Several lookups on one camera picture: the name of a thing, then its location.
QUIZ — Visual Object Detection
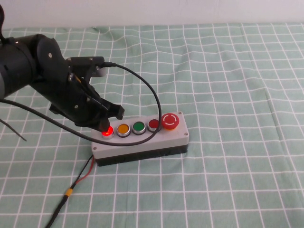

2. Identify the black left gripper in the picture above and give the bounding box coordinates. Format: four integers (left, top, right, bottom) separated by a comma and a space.
48, 68, 126, 132

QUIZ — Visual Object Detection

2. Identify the red push button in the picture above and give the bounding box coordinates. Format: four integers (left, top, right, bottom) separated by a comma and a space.
147, 119, 162, 133
101, 125, 115, 139

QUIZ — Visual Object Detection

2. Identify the yellow push button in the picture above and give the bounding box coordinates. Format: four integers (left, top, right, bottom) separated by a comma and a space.
116, 123, 131, 138

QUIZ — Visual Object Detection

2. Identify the green push button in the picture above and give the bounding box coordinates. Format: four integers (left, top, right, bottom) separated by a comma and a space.
132, 121, 146, 135

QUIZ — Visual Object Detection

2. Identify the red emergency stop mushroom button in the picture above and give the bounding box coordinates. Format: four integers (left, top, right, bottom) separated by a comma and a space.
161, 113, 180, 131

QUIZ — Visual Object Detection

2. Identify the green white-grid tablecloth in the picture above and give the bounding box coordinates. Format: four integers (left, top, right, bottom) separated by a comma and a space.
0, 22, 304, 228

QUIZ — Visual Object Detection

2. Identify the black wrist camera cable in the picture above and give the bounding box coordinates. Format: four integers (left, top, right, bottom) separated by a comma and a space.
0, 61, 163, 145

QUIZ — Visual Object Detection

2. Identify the thin red wire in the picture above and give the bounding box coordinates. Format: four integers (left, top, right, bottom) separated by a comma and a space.
72, 156, 96, 189

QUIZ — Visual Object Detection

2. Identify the thin black wire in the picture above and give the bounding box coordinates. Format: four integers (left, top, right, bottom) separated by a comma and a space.
71, 154, 95, 189

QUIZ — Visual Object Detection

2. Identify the grey button switch box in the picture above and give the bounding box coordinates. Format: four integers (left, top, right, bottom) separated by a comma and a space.
91, 111, 190, 167

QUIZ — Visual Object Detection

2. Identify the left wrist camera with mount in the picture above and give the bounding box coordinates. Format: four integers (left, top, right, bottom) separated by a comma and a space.
66, 56, 107, 83

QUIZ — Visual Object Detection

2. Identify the thin black loose cable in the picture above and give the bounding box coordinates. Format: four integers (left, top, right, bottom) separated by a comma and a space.
0, 118, 28, 142

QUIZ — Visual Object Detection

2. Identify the black power cable yellow connector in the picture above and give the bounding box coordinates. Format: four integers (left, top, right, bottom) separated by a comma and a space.
44, 187, 75, 228

